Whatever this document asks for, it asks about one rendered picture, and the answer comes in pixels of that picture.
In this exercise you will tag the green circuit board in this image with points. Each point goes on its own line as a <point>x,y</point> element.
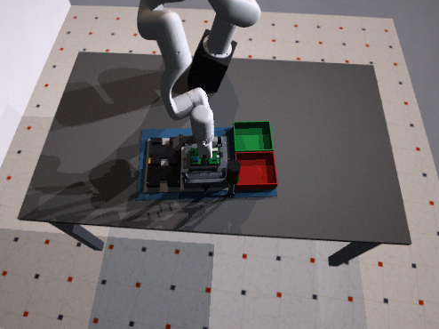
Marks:
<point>196,160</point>

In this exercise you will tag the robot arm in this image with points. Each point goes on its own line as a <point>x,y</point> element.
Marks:
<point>165,27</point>

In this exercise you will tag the red open-top bin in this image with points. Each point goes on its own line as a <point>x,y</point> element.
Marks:
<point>257,170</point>

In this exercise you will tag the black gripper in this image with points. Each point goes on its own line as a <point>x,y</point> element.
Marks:
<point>205,152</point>

